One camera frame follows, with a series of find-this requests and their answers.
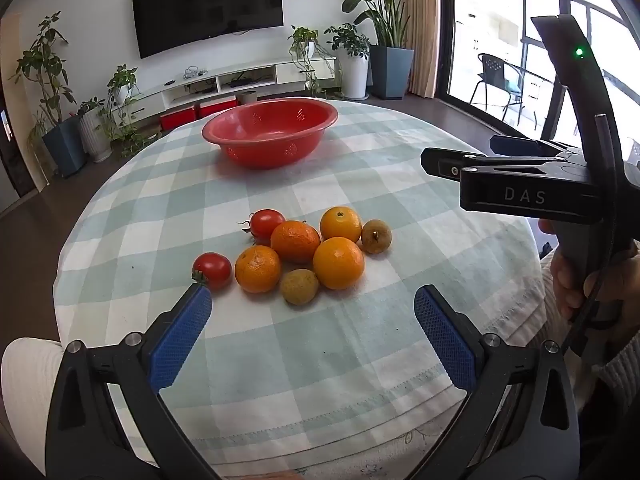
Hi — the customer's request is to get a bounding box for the brown longan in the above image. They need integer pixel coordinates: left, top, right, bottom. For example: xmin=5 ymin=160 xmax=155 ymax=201
xmin=280 ymin=269 xmax=320 ymax=307
xmin=360 ymin=219 xmax=393 ymax=255

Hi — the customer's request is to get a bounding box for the smooth orange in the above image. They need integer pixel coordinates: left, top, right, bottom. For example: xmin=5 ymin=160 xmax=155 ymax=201
xmin=312 ymin=237 xmax=364 ymax=290
xmin=320 ymin=206 xmax=362 ymax=243

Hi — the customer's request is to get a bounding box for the dark orange mandarin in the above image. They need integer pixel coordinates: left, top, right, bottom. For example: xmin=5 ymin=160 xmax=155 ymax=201
xmin=270 ymin=220 xmax=321 ymax=264

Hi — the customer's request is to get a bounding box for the tomato with stem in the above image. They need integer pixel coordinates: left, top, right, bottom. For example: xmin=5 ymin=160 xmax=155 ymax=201
xmin=240 ymin=209 xmax=285 ymax=243

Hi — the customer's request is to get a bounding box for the right forearm sleeve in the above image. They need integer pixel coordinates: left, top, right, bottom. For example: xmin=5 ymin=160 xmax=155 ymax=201
xmin=574 ymin=328 xmax=640 ymax=480

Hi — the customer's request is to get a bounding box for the white sleeve left forearm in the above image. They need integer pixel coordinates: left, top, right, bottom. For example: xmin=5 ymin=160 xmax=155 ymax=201
xmin=1 ymin=338 xmax=63 ymax=474

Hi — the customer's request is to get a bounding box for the right hand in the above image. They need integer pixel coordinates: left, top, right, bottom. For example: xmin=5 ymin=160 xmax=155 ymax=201
xmin=551 ymin=246 xmax=639 ymax=341

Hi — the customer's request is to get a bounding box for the black balcony chair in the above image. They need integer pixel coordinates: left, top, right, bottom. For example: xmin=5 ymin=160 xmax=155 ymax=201
xmin=469 ymin=53 xmax=525 ymax=118

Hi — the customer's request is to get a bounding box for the large plant in blue pot, right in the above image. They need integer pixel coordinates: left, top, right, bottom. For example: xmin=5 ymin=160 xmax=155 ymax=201
xmin=342 ymin=0 xmax=414 ymax=100

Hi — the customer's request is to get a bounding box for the plant in white tall pot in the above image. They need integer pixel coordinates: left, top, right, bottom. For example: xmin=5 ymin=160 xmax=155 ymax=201
xmin=324 ymin=23 xmax=370 ymax=101

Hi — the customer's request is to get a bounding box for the beige curtain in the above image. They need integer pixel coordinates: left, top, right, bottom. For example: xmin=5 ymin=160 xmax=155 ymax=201
xmin=400 ymin=0 xmax=440 ymax=99

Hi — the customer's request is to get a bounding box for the tomato, front left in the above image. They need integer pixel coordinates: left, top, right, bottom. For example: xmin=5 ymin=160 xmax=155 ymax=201
xmin=191 ymin=252 xmax=232 ymax=290

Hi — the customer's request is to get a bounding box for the red plastic colander bowl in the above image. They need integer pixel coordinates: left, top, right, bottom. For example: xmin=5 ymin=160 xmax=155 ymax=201
xmin=202 ymin=96 xmax=338 ymax=170

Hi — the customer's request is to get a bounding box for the trailing plant on cabinet right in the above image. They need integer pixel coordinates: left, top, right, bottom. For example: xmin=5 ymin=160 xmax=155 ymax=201
xmin=288 ymin=25 xmax=335 ymax=98

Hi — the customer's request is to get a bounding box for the trailing plant on cabinet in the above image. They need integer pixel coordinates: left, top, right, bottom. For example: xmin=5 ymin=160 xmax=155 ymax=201
xmin=99 ymin=64 xmax=150 ymax=158
xmin=288 ymin=25 xmax=335 ymax=98

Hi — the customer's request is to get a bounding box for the white TV cabinet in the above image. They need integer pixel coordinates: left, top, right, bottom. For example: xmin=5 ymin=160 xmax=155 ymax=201
xmin=130 ymin=55 xmax=335 ymax=126

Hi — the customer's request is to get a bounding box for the small grey pot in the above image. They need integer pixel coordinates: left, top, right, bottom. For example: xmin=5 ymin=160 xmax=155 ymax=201
xmin=236 ymin=90 xmax=258 ymax=105

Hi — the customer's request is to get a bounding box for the green checkered tablecloth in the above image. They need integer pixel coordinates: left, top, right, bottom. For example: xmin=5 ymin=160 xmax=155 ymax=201
xmin=53 ymin=102 xmax=546 ymax=479

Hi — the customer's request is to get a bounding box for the right red storage box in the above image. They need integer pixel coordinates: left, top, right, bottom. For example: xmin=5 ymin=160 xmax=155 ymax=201
xmin=198 ymin=96 xmax=239 ymax=118

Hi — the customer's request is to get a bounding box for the red storage box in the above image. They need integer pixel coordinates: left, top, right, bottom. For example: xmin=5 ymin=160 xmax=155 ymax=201
xmin=160 ymin=105 xmax=198 ymax=131
xmin=198 ymin=96 xmax=239 ymax=118

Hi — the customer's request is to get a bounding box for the tall plant in blue pot, left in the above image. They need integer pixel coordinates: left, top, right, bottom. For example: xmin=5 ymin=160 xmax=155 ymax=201
xmin=12 ymin=11 xmax=86 ymax=184

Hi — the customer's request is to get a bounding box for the left red storage box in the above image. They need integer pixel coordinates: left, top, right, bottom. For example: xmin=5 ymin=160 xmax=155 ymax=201
xmin=160 ymin=105 xmax=198 ymax=131

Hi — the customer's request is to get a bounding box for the plant in white ribbed pot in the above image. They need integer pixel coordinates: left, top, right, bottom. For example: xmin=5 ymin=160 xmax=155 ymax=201
xmin=77 ymin=96 xmax=112 ymax=164

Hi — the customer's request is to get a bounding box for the trailing plant on cabinet left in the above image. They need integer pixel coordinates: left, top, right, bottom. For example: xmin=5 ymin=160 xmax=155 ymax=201
xmin=99 ymin=64 xmax=150 ymax=158

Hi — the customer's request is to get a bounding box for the black wall television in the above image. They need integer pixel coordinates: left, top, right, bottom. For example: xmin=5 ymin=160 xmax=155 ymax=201
xmin=132 ymin=0 xmax=283 ymax=58

